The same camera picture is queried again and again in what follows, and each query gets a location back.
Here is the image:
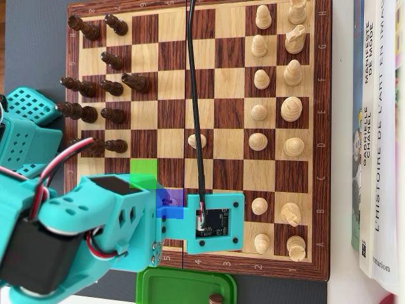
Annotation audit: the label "light wooden chess queen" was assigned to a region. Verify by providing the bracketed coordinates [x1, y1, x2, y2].
[283, 137, 305, 157]

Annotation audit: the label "blue illustrated book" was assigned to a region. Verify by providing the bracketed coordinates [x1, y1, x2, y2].
[350, 0, 365, 253]

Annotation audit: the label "light wooden chess rook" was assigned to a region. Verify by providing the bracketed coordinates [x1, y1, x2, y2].
[287, 0, 308, 25]
[285, 236, 306, 262]

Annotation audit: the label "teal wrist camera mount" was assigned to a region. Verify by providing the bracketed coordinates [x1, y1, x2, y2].
[163, 193, 246, 255]

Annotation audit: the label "light wooden chess knight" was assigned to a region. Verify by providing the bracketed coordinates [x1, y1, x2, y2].
[283, 25, 306, 54]
[279, 202, 302, 227]

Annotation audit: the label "light wooden chess king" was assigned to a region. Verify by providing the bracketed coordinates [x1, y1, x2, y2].
[280, 96, 302, 123]

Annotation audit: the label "green plastic container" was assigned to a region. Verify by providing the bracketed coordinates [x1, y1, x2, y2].
[135, 265, 237, 304]

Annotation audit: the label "dark wooden chess king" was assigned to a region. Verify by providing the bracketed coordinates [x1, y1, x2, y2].
[55, 102, 99, 124]

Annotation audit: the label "dark wooden chess bishop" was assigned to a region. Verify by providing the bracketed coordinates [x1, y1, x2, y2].
[60, 77, 98, 99]

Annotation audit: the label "white Gabrielle Chanel book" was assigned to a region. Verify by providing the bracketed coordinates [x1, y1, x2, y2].
[358, 0, 380, 279]

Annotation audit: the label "dark wooden chess rook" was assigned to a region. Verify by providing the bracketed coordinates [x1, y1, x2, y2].
[68, 15, 101, 42]

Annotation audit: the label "black camera cable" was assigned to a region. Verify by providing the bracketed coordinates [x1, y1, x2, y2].
[185, 0, 208, 231]

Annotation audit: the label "wooden folding chessboard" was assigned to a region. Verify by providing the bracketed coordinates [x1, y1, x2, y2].
[63, 0, 332, 282]

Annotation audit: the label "dark wooden chess knight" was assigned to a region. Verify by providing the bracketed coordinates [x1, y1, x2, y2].
[121, 73, 151, 94]

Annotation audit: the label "pink round object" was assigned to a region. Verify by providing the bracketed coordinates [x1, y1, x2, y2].
[373, 293, 405, 304]

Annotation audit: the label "red white black servo wires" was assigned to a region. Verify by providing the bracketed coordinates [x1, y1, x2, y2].
[85, 230, 129, 260]
[30, 137, 96, 220]

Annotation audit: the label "white art history book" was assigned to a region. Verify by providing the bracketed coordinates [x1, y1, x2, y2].
[371, 0, 400, 295]

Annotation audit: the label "dark wooden chess queen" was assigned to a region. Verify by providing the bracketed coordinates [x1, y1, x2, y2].
[66, 137, 106, 158]

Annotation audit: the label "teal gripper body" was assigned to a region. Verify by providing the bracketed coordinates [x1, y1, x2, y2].
[78, 174, 165, 273]

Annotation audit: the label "light wooden chess bishop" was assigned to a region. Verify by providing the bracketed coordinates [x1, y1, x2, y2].
[283, 60, 303, 87]

